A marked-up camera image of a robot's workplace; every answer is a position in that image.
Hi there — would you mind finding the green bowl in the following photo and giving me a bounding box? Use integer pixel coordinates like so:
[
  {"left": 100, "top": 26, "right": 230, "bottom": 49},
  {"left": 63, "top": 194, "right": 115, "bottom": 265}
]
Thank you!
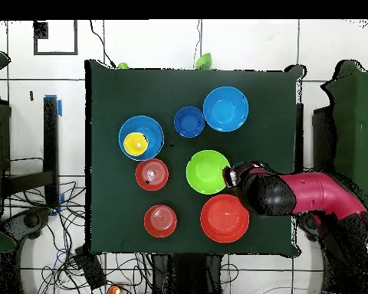
[
  {"left": 186, "top": 149, "right": 232, "bottom": 195},
  {"left": 194, "top": 52, "right": 212, "bottom": 70}
]

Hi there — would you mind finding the orange bowl with ringed bottom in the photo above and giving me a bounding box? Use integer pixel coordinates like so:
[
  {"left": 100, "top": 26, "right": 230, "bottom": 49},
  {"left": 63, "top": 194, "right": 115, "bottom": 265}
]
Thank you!
[{"left": 134, "top": 158, "right": 170, "bottom": 192}]

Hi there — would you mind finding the translucent yellow cup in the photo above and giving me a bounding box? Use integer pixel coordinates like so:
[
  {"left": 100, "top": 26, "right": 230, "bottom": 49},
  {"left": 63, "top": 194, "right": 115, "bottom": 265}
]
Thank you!
[{"left": 123, "top": 132, "right": 149, "bottom": 156}]

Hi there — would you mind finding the large orange bowl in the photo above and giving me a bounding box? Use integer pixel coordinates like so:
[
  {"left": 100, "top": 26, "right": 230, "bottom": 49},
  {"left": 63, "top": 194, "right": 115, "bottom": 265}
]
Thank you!
[{"left": 199, "top": 194, "right": 250, "bottom": 244}]

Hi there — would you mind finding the small dark blue bowl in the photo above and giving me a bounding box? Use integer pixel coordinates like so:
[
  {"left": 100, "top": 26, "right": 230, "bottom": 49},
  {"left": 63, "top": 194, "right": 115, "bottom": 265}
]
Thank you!
[{"left": 173, "top": 106, "right": 206, "bottom": 139}]

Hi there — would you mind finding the large blue bowl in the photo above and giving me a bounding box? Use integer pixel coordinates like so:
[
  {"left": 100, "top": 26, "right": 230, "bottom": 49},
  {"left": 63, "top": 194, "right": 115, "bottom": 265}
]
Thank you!
[
  {"left": 202, "top": 86, "right": 250, "bottom": 133},
  {"left": 118, "top": 115, "right": 165, "bottom": 162}
]

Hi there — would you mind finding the small plain orange bowl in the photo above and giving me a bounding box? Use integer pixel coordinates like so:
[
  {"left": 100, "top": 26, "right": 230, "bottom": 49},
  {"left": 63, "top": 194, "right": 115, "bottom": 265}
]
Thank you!
[{"left": 143, "top": 204, "right": 178, "bottom": 239}]

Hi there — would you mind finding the grey chair base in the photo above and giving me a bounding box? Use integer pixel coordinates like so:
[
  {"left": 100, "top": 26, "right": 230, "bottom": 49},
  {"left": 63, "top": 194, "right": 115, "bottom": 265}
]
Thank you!
[{"left": 297, "top": 212, "right": 326, "bottom": 243}]

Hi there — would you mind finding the green bowl on floor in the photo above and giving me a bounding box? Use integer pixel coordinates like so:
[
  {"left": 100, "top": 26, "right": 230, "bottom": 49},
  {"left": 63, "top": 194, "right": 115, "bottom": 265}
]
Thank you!
[{"left": 194, "top": 52, "right": 212, "bottom": 70}]

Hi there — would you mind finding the black power strip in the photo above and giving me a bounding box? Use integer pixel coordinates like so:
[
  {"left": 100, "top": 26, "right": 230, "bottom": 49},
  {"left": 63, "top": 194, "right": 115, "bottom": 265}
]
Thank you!
[{"left": 74, "top": 247, "right": 107, "bottom": 290}]

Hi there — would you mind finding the black metal stand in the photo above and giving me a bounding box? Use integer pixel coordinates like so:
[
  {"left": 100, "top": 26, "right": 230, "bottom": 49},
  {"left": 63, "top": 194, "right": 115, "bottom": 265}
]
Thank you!
[{"left": 1, "top": 96, "right": 61, "bottom": 209}]

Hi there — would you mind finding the blue tape strip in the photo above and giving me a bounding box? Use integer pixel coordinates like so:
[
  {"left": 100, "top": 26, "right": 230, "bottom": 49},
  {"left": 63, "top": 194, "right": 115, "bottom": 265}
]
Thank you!
[{"left": 44, "top": 93, "right": 63, "bottom": 117}]

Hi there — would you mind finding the black chair base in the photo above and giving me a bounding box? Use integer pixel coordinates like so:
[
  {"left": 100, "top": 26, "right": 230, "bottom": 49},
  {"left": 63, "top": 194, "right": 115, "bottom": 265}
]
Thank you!
[{"left": 1, "top": 206, "right": 53, "bottom": 246}]

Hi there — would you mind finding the tangle of black floor cables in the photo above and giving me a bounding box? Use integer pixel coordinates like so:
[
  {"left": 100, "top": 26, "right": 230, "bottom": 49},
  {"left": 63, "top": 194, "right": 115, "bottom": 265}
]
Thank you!
[{"left": 2, "top": 180, "right": 154, "bottom": 294}]

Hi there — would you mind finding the dark square floor frame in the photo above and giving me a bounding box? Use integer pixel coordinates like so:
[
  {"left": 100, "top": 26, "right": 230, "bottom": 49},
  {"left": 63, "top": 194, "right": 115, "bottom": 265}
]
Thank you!
[{"left": 33, "top": 19, "right": 79, "bottom": 56}]

